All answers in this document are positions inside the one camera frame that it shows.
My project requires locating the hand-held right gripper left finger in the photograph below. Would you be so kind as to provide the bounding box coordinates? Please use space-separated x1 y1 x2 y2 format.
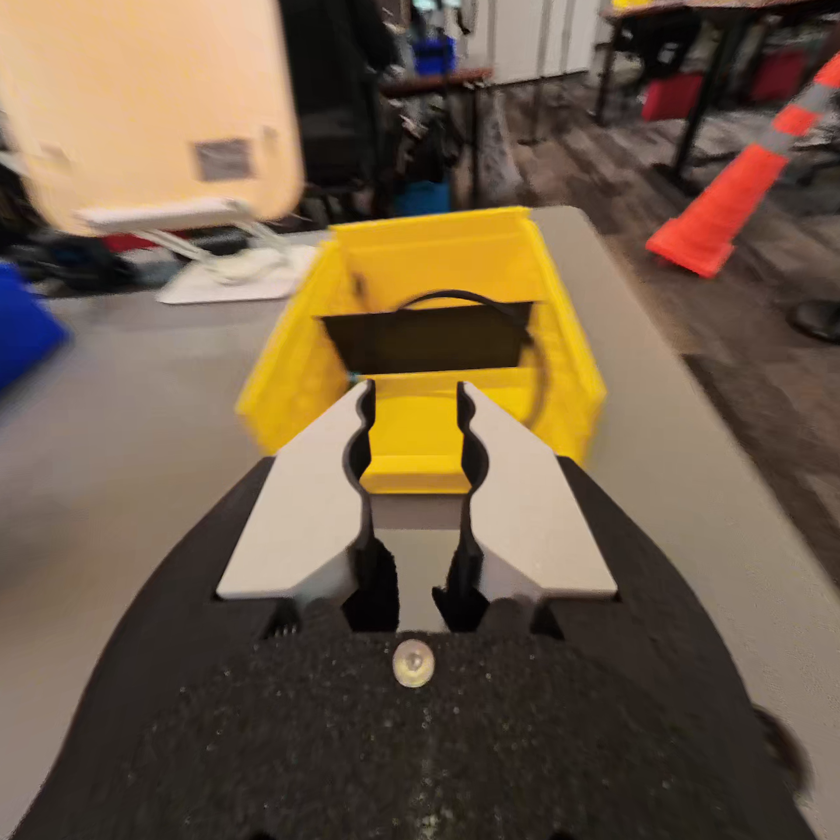
217 379 399 632

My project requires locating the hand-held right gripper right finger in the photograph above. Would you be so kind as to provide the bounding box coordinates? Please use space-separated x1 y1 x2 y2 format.
432 381 619 632

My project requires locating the black braided HDMI cable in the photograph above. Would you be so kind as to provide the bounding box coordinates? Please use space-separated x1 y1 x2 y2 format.
354 289 551 427

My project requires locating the yellow storage bin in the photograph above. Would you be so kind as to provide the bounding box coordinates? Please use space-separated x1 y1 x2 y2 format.
236 206 608 494

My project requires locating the blue storage bin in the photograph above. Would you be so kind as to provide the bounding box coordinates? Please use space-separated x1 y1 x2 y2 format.
0 262 70 395

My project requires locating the orange traffic cone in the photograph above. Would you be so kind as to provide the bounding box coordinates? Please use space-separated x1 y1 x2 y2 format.
646 52 840 280

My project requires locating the red storage bin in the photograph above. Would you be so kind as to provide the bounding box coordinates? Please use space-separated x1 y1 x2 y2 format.
643 72 706 122

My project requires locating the wooden laptop stand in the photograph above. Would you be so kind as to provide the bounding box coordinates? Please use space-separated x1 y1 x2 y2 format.
0 0 322 306

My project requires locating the narrow wooden table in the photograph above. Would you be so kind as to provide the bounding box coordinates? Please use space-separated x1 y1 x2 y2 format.
381 66 493 204

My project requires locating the wooden work table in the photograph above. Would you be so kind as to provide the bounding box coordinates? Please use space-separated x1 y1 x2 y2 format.
600 0 840 191

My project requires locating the small blue bin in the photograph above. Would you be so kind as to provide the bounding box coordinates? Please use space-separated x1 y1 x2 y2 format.
413 38 457 74

